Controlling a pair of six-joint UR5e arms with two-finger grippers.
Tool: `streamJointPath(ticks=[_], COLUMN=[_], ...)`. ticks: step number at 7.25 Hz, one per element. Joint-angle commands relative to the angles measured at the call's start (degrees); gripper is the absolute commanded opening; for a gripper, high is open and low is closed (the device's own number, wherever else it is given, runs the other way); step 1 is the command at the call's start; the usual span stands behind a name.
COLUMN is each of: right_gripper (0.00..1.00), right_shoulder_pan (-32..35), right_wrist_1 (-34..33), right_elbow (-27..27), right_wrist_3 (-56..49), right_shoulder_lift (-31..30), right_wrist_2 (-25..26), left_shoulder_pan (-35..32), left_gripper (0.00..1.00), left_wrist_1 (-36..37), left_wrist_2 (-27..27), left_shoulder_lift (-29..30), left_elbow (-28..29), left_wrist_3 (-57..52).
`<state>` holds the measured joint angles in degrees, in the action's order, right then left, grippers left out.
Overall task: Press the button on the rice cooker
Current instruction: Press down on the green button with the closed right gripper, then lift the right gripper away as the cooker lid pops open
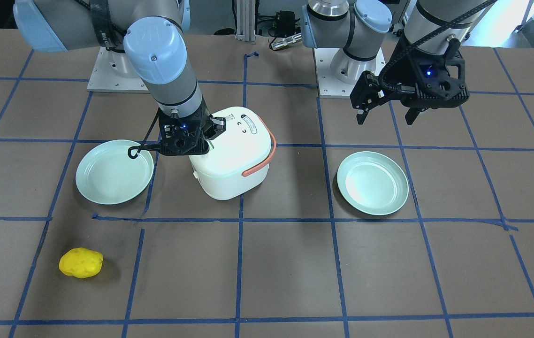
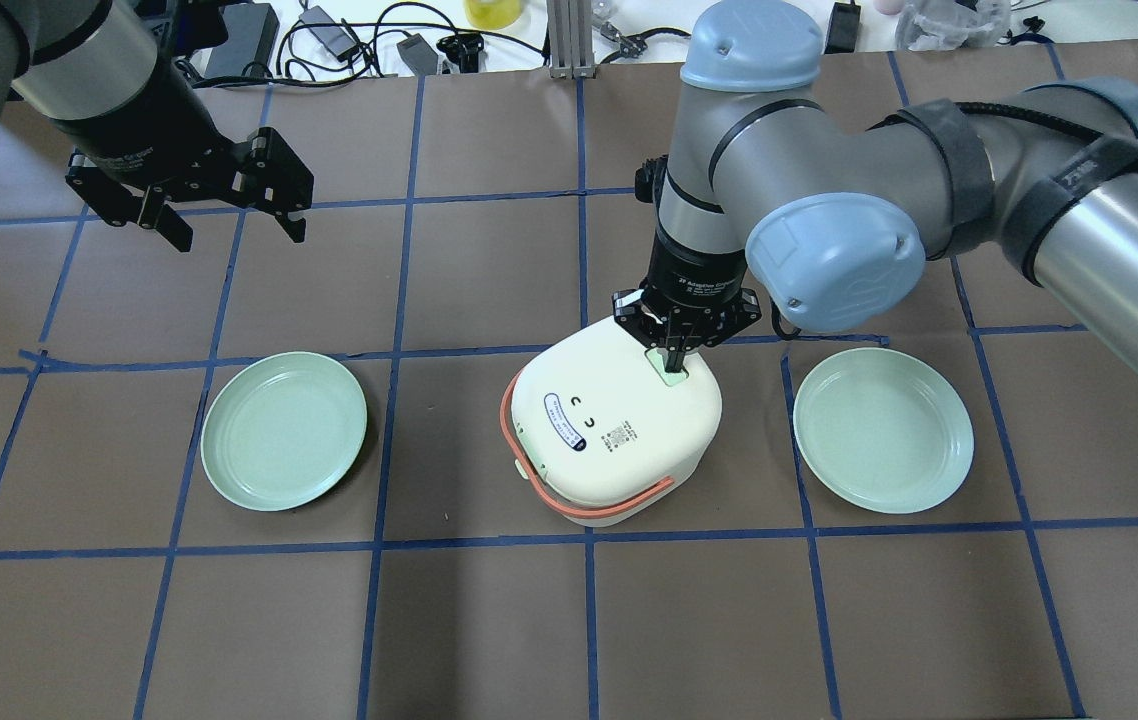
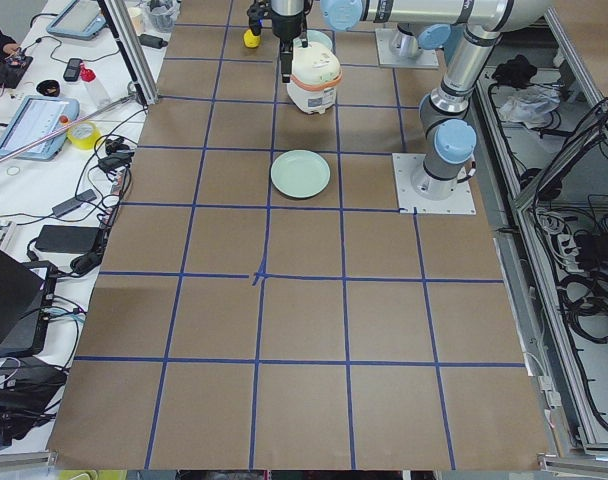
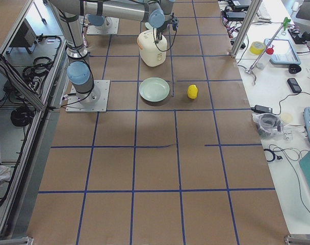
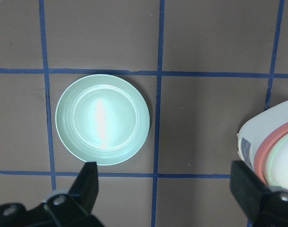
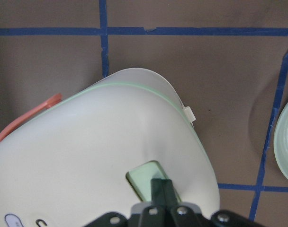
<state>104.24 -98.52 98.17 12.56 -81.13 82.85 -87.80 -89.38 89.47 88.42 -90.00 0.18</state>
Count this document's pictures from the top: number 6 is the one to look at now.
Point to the near mint green plate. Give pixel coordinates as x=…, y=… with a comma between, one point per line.
x=280, y=142

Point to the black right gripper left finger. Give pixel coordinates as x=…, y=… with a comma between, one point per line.
x=158, y=194

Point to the cream white rice cooker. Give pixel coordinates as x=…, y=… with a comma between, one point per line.
x=68, y=165

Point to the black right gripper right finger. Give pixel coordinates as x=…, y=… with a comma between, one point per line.
x=171, y=197

